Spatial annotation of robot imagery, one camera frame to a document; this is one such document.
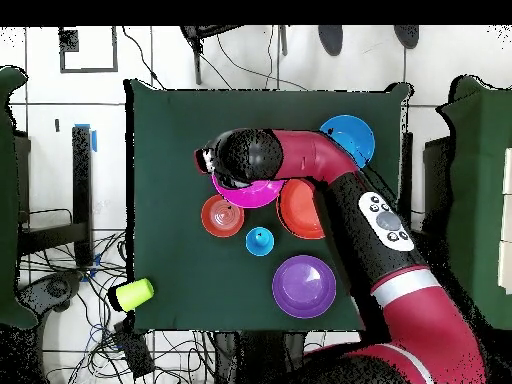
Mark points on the large pink bowl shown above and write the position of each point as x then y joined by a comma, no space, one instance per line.
252,196

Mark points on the large orange bowl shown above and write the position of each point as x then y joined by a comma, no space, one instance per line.
300,208

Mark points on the small orange bowl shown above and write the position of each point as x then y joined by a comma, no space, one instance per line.
222,216

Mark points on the dark green table cloth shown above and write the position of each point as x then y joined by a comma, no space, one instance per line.
240,104

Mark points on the light blue cup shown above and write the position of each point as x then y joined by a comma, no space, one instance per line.
262,244

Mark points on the blue tape strip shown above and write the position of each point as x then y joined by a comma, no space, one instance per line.
94,140

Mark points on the light green cup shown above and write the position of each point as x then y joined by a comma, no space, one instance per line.
134,295

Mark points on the large light blue bowl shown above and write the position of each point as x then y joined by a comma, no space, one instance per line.
356,136

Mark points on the purple bowl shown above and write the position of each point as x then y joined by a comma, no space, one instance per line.
304,286

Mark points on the person's foot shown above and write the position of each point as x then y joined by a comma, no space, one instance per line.
406,36
330,40

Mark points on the grey chair base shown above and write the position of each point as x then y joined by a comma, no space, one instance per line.
56,288

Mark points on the green cloth side table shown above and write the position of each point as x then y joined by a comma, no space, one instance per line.
480,180
8,200

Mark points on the black rectangular box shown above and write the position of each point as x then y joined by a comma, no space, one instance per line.
134,350

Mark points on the black camera tripod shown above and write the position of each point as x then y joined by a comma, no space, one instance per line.
197,64

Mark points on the black metal frame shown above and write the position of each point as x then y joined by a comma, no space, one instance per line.
82,192

